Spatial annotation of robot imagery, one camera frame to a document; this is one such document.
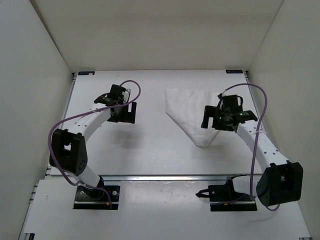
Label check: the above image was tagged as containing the aluminium front rail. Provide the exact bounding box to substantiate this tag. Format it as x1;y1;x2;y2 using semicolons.
44;174;276;183

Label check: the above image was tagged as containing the left blue corner label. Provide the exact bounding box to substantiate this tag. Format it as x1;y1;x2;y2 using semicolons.
77;71;95;76

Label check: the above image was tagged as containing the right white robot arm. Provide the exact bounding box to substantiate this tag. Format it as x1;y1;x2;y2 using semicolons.
201;94;303;207

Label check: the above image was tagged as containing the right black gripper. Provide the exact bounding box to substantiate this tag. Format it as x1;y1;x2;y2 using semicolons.
201;106;233;132

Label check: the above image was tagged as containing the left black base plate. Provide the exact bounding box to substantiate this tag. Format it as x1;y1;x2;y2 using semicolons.
73;185;121;210

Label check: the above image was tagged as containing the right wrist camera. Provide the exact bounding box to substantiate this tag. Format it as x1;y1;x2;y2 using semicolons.
234;110;258;124

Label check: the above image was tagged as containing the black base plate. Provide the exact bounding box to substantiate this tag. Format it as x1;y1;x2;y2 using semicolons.
73;185;121;210
195;176;258;212

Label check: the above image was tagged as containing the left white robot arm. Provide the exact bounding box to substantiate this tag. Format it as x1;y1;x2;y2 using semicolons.
48;84;137;199

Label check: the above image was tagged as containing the right blue corner label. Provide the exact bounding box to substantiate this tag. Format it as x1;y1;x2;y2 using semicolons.
225;69;243;74

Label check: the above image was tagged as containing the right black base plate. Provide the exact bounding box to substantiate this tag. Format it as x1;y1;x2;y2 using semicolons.
195;176;258;212

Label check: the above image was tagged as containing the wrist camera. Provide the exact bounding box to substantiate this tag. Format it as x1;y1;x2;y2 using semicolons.
93;93;113;106
234;110;258;124

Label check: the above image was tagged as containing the white skirt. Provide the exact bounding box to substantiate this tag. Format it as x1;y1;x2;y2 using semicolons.
164;88;219;148

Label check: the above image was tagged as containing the blue corner label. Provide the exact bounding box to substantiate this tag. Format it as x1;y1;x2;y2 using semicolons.
225;69;243;74
77;71;95;76

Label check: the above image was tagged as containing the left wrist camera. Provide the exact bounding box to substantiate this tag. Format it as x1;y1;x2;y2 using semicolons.
93;93;113;106

